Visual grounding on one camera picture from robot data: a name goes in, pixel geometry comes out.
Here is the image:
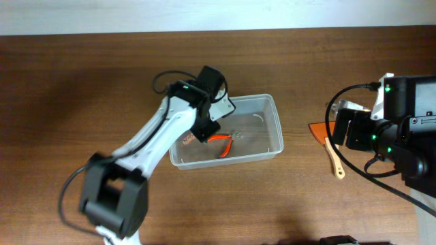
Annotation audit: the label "orange socket bit rail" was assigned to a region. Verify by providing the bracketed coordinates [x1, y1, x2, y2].
[182, 133, 196, 145]

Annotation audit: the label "orange handled pliers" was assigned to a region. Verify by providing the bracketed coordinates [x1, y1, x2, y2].
[206, 131, 241, 159]

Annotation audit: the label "orange scraper with wooden handle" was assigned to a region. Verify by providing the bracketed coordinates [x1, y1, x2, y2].
[309, 122, 345, 180]

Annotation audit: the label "clear plastic container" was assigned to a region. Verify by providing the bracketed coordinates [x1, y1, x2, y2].
[169, 94, 283, 170]

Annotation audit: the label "clear case of coloured bits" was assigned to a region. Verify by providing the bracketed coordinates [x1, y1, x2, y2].
[330, 99, 371, 114]

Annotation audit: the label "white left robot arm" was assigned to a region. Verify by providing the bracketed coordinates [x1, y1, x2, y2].
[77, 80, 235, 244]

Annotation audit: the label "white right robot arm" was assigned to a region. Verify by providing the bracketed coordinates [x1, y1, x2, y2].
[328, 108, 435, 216]

